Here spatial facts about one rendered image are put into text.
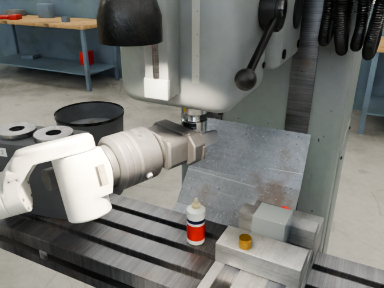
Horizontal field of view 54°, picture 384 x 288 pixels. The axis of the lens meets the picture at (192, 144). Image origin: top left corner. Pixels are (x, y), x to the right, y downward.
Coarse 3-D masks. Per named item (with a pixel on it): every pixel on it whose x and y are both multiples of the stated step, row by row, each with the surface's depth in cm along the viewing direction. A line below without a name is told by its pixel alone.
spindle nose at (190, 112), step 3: (186, 108) 66; (183, 111) 67; (186, 111) 66; (189, 111) 66; (192, 111) 66; (195, 111) 66; (198, 111) 66; (201, 111) 66; (204, 111) 67; (186, 114) 66; (189, 114) 66; (192, 114) 66; (195, 114) 66; (198, 114) 66; (201, 114) 66
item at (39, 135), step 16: (0, 128) 92; (16, 128) 93; (32, 128) 92; (48, 128) 92; (64, 128) 92; (0, 144) 87; (16, 144) 86; (32, 144) 86; (0, 160) 89; (32, 176) 88; (32, 192) 90; (48, 192) 89; (48, 208) 91; (64, 208) 90
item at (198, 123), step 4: (184, 116) 69; (204, 116) 69; (184, 120) 68; (188, 120) 67; (192, 120) 67; (196, 120) 67; (200, 120) 67; (204, 120) 68; (184, 124) 68; (188, 124) 67; (192, 124) 67; (196, 124) 67; (200, 124) 67; (204, 124) 68
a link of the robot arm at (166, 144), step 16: (144, 128) 61; (160, 128) 66; (176, 128) 66; (144, 144) 58; (160, 144) 62; (176, 144) 62; (192, 144) 62; (144, 160) 58; (160, 160) 60; (176, 160) 63; (192, 160) 64; (144, 176) 59
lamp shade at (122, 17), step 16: (112, 0) 39; (128, 0) 39; (144, 0) 39; (112, 16) 39; (128, 16) 39; (144, 16) 39; (160, 16) 41; (112, 32) 40; (128, 32) 39; (144, 32) 40; (160, 32) 42
